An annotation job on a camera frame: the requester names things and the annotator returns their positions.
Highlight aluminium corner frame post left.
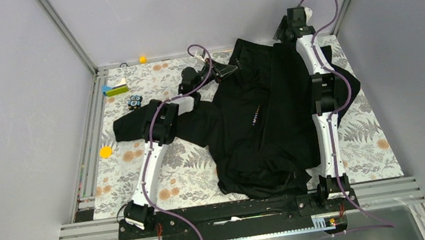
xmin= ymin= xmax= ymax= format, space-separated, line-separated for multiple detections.
xmin=36 ymin=0 xmax=98 ymax=75

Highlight green purple toy block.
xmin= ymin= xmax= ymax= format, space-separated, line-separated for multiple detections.
xmin=101 ymin=78 xmax=129 ymax=97

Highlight black zip-up jacket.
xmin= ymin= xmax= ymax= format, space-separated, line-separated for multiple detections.
xmin=103 ymin=22 xmax=375 ymax=219

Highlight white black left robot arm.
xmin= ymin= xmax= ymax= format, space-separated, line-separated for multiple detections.
xmin=123 ymin=58 xmax=242 ymax=237

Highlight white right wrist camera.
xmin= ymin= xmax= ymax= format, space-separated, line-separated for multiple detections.
xmin=303 ymin=7 xmax=313 ymax=22

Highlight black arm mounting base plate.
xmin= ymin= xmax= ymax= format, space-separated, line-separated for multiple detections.
xmin=118 ymin=190 xmax=358 ymax=240

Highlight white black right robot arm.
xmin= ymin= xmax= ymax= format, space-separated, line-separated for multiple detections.
xmin=274 ymin=5 xmax=355 ymax=216

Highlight aluminium front rail frame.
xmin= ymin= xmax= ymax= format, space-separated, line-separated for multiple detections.
xmin=59 ymin=177 xmax=425 ymax=240

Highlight yellow round disc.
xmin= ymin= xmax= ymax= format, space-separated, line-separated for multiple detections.
xmin=99 ymin=146 xmax=113 ymax=159

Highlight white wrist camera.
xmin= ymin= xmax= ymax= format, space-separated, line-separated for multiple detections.
xmin=303 ymin=7 xmax=313 ymax=22
xmin=193 ymin=49 xmax=209 ymax=65

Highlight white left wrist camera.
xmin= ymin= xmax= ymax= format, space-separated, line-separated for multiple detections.
xmin=193 ymin=49 xmax=209 ymax=65

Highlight small black blue toy car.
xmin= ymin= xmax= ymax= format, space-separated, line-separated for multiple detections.
xmin=127 ymin=95 xmax=143 ymax=111

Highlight yellow cube block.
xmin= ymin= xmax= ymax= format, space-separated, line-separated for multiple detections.
xmin=139 ymin=56 xmax=147 ymax=64

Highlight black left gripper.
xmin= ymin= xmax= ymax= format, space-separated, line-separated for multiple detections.
xmin=189 ymin=54 xmax=239 ymax=91

